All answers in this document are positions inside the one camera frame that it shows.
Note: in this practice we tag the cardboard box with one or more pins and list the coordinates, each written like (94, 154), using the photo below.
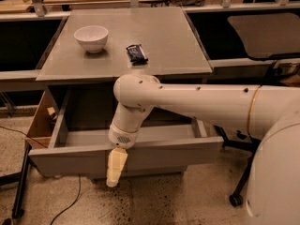
(42, 125)

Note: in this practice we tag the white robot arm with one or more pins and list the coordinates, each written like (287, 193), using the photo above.
(219, 105)

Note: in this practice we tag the metal railing frame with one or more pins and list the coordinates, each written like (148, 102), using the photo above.
(150, 3)

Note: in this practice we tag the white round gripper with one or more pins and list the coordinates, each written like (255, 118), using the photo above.
(122, 138)

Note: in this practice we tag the black office chair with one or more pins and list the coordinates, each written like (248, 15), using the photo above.
(268, 35)

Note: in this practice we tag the dark blue snack wrapper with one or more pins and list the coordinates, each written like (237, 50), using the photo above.
(136, 54)

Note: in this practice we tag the white ceramic bowl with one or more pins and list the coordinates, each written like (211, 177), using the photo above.
(92, 38)

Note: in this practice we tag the grey top drawer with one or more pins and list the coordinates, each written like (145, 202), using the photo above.
(167, 143)

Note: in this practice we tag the black stand leg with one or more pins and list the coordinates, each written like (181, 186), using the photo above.
(19, 178)

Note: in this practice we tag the grey drawer cabinet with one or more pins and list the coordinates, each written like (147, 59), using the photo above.
(164, 33)

